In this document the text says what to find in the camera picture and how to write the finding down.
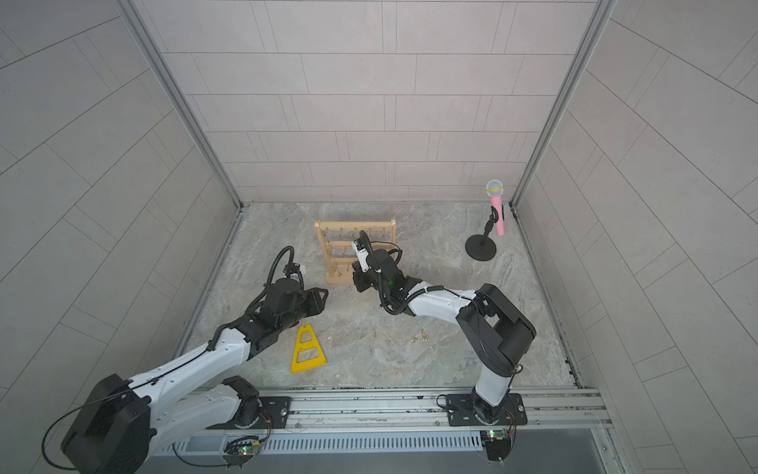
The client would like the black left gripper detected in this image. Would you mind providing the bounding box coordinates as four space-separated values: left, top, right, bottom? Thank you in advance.
277 286 333 333

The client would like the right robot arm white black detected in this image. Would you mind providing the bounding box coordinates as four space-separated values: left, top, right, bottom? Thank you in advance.
353 231 536 426

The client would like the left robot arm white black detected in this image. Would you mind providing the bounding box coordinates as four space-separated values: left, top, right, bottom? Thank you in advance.
60 246 329 473

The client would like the wooden jewelry display stand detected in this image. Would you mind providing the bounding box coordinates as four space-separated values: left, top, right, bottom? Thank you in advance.
314 219 397 286

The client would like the black microphone stand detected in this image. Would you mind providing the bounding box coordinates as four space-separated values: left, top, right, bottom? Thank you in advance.
465 207 499 262

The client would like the pink toy microphone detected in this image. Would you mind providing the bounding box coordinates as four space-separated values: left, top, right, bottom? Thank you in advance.
486 179 505 236

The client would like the left green circuit board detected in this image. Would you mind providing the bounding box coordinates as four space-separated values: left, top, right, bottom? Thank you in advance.
222 436 262 466

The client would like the green circuit board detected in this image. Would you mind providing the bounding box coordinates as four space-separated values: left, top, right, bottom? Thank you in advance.
480 431 513 464
222 436 262 466

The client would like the right green circuit board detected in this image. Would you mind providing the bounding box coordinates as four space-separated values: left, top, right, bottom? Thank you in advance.
480 431 513 464

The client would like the yellow triangular plastic frame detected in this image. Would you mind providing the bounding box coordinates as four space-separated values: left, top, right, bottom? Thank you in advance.
290 325 328 374

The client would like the aluminium mounting rail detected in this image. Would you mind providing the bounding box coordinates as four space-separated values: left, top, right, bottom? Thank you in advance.
147 387 613 442

